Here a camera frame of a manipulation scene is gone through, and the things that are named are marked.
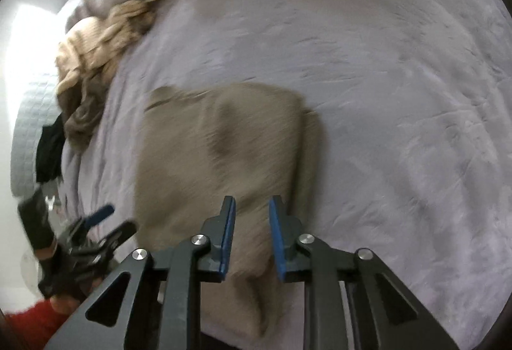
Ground taupe fuzzy knit garment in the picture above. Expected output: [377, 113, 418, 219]
[134, 82, 321, 341]

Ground red sleeve forearm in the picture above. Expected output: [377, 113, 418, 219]
[5, 298, 70, 349]

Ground person's left hand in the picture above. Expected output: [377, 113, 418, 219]
[50, 278, 103, 316]

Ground lavender plush bed blanket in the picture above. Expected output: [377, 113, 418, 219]
[60, 0, 511, 349]

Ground black garment with cord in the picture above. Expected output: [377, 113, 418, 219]
[35, 115, 66, 185]

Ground beige cable knit sweater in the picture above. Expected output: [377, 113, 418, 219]
[56, 0, 160, 152]

